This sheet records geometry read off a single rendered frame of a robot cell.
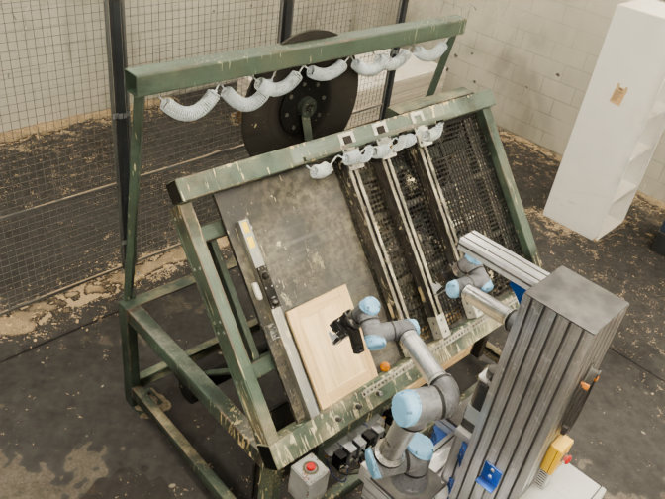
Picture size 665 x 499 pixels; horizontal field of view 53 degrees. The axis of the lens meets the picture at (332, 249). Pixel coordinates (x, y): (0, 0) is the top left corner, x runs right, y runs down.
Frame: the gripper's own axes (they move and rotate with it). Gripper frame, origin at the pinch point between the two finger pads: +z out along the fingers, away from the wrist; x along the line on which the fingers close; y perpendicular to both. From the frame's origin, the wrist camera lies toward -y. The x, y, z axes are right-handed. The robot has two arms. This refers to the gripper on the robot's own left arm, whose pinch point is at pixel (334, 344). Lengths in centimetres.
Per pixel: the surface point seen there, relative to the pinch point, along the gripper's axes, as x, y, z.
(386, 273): -64, 21, 20
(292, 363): 4.2, 5.5, 30.7
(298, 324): -7.5, 19.7, 27.0
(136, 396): 27, 51, 163
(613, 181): -414, 15, 88
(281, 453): 26, -25, 42
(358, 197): -64, 59, 4
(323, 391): -7.3, -11.6, 39.7
